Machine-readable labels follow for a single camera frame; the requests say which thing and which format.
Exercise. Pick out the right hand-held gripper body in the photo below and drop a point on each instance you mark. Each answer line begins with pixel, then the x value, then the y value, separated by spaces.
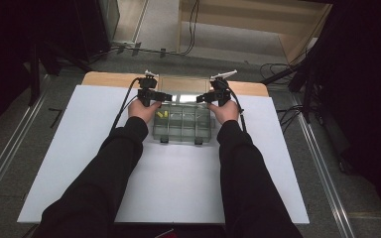
pixel 220 92

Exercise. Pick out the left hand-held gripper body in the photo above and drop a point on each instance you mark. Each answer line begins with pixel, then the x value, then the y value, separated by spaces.
pixel 147 91

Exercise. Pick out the clear plastic compartment box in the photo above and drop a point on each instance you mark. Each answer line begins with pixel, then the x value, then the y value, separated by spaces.
pixel 182 127

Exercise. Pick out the person's right hand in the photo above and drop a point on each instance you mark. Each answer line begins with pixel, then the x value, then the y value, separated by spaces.
pixel 225 112

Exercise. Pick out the person's left hand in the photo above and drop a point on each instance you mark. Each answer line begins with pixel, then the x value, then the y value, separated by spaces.
pixel 142 112

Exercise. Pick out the wooden shelf unit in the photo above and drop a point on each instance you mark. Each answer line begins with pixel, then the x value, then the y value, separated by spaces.
pixel 244 23

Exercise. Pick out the dark cabinet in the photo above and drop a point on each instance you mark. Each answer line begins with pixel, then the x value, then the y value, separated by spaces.
pixel 94 26

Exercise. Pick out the black metal stand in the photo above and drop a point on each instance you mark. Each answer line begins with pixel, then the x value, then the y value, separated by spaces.
pixel 306 82
pixel 34 76

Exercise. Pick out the white table sheet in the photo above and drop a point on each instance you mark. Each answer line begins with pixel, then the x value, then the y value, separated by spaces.
pixel 178 185

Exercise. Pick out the red object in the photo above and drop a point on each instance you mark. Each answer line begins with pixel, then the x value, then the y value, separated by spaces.
pixel 165 234

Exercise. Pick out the metal floor rail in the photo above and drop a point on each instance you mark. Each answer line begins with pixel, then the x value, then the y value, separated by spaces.
pixel 10 145
pixel 327 185

